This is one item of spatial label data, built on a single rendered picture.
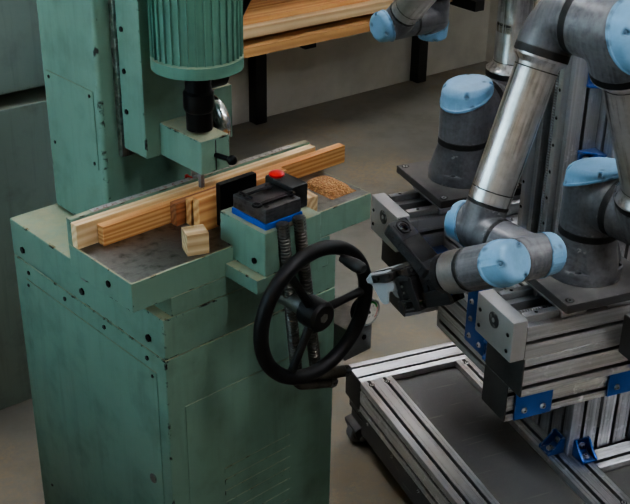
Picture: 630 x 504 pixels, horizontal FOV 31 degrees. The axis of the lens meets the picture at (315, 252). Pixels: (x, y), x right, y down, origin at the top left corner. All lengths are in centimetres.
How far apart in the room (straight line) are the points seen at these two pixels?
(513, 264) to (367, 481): 129
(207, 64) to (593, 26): 69
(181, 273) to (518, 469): 104
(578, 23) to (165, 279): 84
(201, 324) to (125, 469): 45
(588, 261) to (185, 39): 87
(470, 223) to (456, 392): 106
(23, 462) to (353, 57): 306
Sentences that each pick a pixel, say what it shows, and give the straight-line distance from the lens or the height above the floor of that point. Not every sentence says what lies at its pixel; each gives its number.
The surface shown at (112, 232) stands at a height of 92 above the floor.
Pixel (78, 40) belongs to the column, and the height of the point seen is 121.
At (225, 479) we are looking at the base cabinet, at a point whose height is 36.
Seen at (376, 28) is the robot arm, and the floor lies 112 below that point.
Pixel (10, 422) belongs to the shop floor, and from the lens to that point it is 326.
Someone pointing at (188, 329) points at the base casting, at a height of 76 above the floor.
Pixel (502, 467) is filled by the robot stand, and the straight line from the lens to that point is 272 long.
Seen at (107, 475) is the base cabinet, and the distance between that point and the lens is 255.
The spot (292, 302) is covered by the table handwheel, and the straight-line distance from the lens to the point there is 210.
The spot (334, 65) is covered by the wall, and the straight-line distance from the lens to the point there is 546.
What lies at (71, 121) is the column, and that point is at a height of 103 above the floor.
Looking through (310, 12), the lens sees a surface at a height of 61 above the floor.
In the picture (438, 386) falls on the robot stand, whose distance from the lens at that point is 297.
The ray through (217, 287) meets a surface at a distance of 214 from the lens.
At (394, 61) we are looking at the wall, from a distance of 572.
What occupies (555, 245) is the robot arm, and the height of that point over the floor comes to 102.
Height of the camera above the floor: 187
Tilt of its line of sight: 28 degrees down
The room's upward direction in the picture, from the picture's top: 1 degrees clockwise
